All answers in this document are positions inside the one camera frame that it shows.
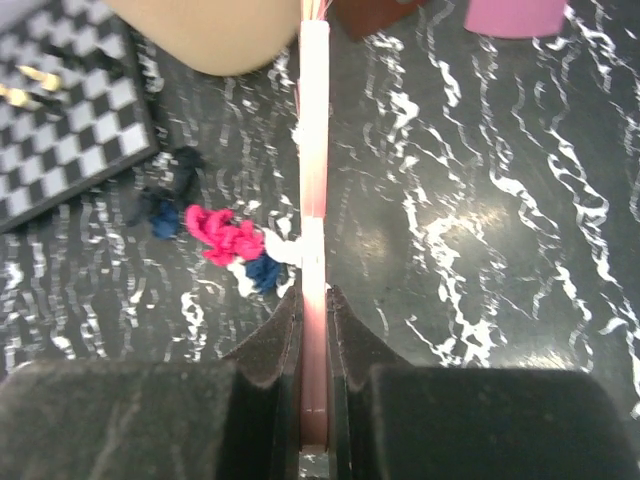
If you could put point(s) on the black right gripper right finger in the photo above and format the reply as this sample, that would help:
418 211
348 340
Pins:
391 419

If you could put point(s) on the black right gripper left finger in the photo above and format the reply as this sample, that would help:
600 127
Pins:
232 418

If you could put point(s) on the pink hand brush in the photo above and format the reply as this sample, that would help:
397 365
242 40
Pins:
313 133

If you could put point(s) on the blue paper scrap front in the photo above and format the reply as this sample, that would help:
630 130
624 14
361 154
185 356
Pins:
264 272

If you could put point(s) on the white twisted paper scrap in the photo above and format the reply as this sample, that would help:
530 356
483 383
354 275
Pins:
287 252

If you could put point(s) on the magenta paper scrap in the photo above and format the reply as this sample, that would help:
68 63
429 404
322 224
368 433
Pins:
226 240

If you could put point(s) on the dark blue paper scrap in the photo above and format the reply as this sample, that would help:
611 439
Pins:
164 221

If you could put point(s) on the black paper scrap centre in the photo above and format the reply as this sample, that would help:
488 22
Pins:
183 165

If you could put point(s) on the black white chessboard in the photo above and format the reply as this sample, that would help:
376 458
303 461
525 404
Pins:
45 160

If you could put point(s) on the black chess piece front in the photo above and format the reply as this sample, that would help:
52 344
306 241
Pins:
48 104

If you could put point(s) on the black chess piece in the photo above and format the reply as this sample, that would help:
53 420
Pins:
65 53
48 104

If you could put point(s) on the beige plastic bucket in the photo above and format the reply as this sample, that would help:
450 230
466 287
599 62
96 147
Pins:
215 37

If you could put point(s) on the white chess piece right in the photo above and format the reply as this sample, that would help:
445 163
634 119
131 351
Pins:
49 82

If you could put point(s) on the white chess piece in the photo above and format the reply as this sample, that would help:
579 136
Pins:
18 98
49 82

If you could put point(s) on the white chess piece left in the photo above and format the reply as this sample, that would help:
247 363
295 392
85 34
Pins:
18 98

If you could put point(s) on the brown metronome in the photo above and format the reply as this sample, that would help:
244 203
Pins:
361 18

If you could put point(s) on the black chess piece back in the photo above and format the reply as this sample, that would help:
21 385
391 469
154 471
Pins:
65 53

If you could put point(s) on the pink metronome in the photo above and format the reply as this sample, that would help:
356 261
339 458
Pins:
515 19

